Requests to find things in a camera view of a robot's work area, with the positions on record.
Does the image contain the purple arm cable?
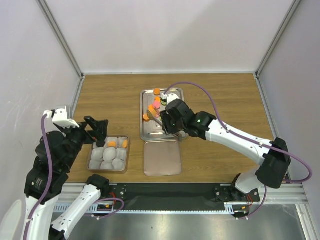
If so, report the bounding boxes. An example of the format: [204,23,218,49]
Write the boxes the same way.
[164,81,313,185]
[22,109,55,238]

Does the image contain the orange swirl cookie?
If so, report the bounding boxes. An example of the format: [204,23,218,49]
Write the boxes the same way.
[153,88,161,96]

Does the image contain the pink round cookie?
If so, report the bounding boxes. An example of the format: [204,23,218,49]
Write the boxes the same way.
[152,101,161,110]
[152,110,160,118]

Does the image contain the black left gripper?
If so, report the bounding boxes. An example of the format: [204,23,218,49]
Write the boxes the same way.
[57,114,109,169]

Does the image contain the rose gold cookie tin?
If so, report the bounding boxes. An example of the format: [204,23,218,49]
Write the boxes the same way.
[86,135,130,174]

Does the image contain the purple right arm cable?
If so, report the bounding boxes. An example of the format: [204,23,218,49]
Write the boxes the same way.
[164,81,313,185]

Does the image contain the silver metal tongs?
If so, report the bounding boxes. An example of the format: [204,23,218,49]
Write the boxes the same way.
[146,110,183,142]

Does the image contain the tan round biscuit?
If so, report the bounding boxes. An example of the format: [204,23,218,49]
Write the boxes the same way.
[122,139,129,149]

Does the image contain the orange chip cookie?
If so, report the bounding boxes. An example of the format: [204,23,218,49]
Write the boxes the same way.
[107,141,117,148]

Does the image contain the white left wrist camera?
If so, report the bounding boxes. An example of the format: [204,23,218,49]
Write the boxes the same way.
[52,105,80,129]

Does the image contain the orange pumpkin cookie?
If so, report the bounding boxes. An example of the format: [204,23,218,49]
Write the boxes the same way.
[142,113,150,122]

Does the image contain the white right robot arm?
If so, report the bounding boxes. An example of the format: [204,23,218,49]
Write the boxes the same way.
[160,99,291,201]

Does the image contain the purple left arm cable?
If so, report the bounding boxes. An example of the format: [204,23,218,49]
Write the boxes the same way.
[22,109,55,238]

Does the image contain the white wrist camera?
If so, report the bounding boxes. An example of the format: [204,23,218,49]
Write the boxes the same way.
[52,105,80,129]
[160,93,180,104]

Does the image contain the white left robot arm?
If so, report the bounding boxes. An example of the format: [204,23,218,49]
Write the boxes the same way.
[21,114,111,240]

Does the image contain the rose gold tin lid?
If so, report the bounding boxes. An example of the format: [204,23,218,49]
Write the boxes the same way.
[143,140,182,177]

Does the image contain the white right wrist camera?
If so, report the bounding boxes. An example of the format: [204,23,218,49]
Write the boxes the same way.
[160,93,180,104]

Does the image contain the silver metal baking tray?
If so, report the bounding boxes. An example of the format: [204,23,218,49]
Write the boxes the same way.
[140,88,189,142]

